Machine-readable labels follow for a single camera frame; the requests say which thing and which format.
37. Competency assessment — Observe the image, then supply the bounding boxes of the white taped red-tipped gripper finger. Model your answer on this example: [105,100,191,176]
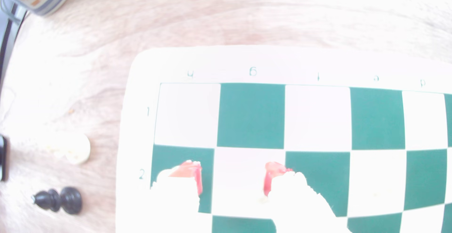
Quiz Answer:
[134,161,204,233]
[263,162,350,233]

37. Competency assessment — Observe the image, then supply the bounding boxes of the green and white chess mat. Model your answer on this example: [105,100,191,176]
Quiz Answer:
[115,45,452,233]

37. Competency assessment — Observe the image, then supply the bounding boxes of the white chess piece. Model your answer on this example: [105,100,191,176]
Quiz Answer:
[46,133,91,165]

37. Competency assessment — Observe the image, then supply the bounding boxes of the black chess pawn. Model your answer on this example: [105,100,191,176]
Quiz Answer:
[32,187,83,215]

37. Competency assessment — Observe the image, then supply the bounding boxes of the black flat object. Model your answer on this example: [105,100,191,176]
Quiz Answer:
[0,135,10,183]

